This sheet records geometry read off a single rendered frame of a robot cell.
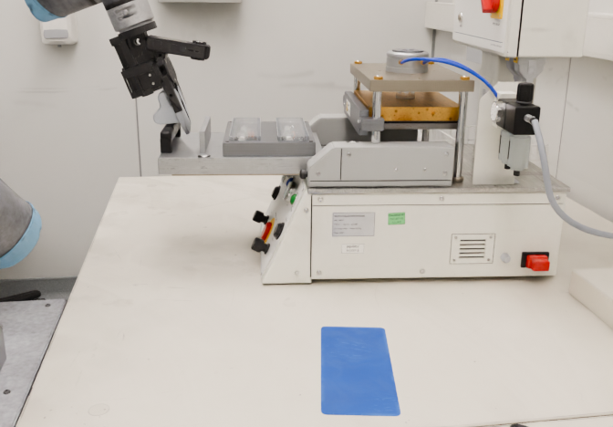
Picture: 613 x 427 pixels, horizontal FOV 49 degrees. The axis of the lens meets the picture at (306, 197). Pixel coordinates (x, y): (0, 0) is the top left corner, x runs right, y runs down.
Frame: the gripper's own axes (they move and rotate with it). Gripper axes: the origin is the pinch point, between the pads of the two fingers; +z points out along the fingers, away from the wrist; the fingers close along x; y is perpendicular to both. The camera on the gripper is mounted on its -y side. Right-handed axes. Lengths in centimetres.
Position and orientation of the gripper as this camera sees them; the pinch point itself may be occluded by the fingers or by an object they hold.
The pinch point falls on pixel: (189, 126)
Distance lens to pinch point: 130.8
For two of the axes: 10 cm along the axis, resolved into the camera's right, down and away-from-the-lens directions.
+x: 0.6, 2.9, -9.5
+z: 3.3, 9.0, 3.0
